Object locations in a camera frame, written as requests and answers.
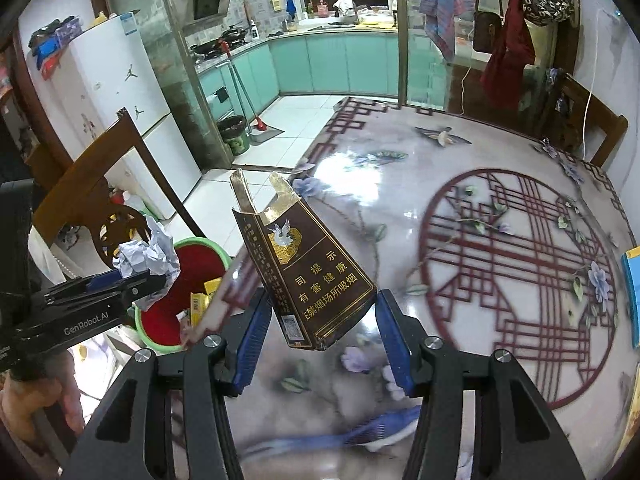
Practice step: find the blue box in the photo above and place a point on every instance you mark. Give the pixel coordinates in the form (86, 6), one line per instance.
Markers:
(632, 300)

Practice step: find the brown cigarette box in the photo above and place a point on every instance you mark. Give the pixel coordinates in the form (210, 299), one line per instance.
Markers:
(310, 270)

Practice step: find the person's left forearm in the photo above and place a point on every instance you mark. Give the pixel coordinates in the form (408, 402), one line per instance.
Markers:
(20, 452)

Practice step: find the green kitchen base cabinets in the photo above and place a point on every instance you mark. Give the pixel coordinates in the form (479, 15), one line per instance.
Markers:
(325, 65)

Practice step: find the carved wooden chair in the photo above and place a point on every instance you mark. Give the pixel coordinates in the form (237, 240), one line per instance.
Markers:
(95, 175)

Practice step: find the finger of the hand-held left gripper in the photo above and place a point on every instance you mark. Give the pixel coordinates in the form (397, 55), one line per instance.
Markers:
(140, 287)
(102, 281)

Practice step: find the blue and red bags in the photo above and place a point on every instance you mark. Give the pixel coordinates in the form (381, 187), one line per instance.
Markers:
(52, 47)

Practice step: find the red mop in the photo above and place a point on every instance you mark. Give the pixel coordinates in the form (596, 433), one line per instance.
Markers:
(245, 95)

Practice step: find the blue hanging cloth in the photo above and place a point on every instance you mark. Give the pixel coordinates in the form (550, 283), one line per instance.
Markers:
(290, 4)

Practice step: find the grey paper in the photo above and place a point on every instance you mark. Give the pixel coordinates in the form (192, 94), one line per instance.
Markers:
(150, 255)

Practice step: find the dark shoulder bag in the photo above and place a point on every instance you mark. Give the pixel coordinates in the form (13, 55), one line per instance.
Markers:
(487, 32)

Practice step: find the red hanging garment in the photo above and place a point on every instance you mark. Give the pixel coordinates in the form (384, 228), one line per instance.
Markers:
(510, 60)

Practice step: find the black wok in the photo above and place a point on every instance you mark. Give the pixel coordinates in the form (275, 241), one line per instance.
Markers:
(234, 34)

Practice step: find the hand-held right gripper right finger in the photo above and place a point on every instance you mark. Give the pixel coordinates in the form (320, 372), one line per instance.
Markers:
(395, 340)

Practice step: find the white refrigerator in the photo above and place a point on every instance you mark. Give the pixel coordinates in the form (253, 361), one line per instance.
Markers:
(125, 110)

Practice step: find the plaid hanging cloth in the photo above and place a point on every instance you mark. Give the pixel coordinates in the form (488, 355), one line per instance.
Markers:
(442, 5)

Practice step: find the black kitchen waste bin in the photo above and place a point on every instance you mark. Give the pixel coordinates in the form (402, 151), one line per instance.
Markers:
(232, 132)

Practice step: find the black frying pan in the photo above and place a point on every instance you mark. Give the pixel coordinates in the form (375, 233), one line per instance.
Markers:
(205, 49)

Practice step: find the white bottle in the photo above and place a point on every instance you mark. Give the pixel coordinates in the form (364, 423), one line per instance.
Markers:
(253, 31)

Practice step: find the person's left hand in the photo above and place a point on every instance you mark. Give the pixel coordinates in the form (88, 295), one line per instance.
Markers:
(62, 395)

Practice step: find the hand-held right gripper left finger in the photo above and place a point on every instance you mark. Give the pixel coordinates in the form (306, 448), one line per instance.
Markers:
(252, 330)

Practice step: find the plain wooden chair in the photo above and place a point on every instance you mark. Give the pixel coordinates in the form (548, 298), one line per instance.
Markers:
(607, 135)

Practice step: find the red bin with green rim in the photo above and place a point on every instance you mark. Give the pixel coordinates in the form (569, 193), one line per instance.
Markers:
(165, 315)

